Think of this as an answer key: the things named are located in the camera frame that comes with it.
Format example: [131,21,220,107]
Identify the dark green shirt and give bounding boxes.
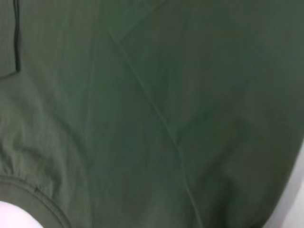
[0,0,304,228]

